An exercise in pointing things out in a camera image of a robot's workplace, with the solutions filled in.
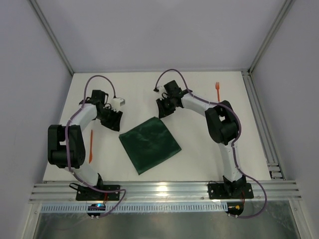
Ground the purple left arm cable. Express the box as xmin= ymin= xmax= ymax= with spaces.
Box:
xmin=65 ymin=75 xmax=127 ymax=221

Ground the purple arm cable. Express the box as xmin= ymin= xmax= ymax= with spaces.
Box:
xmin=155 ymin=69 xmax=269 ymax=219
xmin=65 ymin=75 xmax=127 ymax=221

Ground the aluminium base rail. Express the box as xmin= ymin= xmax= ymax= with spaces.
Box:
xmin=29 ymin=180 xmax=302 ymax=203

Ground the aluminium frame post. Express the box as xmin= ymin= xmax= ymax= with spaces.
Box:
xmin=248 ymin=0 xmax=295 ymax=74
xmin=28 ymin=0 xmax=75 ymax=76

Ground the aluminium frame post left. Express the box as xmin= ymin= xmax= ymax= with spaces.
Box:
xmin=28 ymin=0 xmax=75 ymax=76

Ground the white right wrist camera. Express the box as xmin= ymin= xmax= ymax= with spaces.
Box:
xmin=154 ymin=86 xmax=165 ymax=94

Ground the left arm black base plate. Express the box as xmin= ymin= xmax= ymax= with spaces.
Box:
xmin=76 ymin=186 xmax=120 ymax=201

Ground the right black controller board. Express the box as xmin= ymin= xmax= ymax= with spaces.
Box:
xmin=226 ymin=202 xmax=244 ymax=217

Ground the orange plastic knife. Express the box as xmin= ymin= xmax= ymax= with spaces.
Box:
xmin=89 ymin=130 xmax=93 ymax=164

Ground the left black controller board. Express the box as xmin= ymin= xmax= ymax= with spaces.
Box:
xmin=87 ymin=203 xmax=106 ymax=218

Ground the orange plastic fork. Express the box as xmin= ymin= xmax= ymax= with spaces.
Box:
xmin=215 ymin=82 xmax=220 ymax=102

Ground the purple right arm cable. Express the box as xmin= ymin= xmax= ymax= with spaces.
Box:
xmin=155 ymin=69 xmax=269 ymax=219

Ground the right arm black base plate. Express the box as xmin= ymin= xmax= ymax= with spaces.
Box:
xmin=207 ymin=182 xmax=254 ymax=199

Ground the aluminium frame rail right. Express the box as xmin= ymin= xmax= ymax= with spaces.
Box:
xmin=241 ymin=71 xmax=285 ymax=180

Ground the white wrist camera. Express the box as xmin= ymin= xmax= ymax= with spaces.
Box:
xmin=154 ymin=86 xmax=165 ymax=94
xmin=111 ymin=98 xmax=126 ymax=109

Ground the black controller board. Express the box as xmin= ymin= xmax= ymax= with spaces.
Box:
xmin=226 ymin=202 xmax=244 ymax=217
xmin=87 ymin=203 xmax=106 ymax=218

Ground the aluminium frame post right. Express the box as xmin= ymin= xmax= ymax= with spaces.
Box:
xmin=248 ymin=0 xmax=295 ymax=74

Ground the green cloth napkin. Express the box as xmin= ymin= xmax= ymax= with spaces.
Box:
xmin=119 ymin=117 xmax=181 ymax=175

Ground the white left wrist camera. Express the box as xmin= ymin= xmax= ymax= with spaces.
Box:
xmin=111 ymin=98 xmax=126 ymax=109

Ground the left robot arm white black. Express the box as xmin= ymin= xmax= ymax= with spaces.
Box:
xmin=47 ymin=90 xmax=125 ymax=192

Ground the slotted grey cable duct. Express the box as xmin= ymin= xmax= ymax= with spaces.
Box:
xmin=40 ymin=201 xmax=227 ymax=213

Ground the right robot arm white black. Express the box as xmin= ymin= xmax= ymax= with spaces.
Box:
xmin=154 ymin=80 xmax=247 ymax=198

